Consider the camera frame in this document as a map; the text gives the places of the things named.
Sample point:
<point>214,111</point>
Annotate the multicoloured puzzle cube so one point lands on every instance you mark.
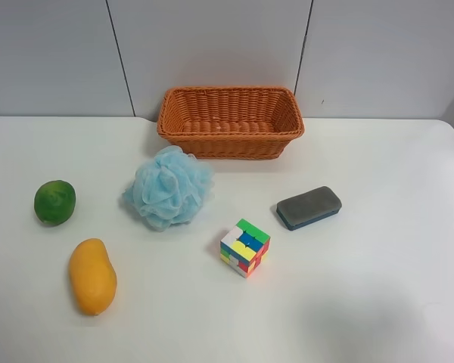
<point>244,247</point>

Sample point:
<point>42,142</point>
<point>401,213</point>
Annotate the green lemon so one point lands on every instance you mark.
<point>54,202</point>

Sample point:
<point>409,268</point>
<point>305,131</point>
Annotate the grey blue board eraser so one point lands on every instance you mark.
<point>307,208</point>

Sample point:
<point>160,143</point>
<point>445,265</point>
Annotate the orange woven basket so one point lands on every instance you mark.
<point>230,122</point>

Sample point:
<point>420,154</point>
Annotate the yellow mango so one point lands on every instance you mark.
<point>92,277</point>

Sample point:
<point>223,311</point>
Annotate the blue mesh bath sponge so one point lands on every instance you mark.
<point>170,189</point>

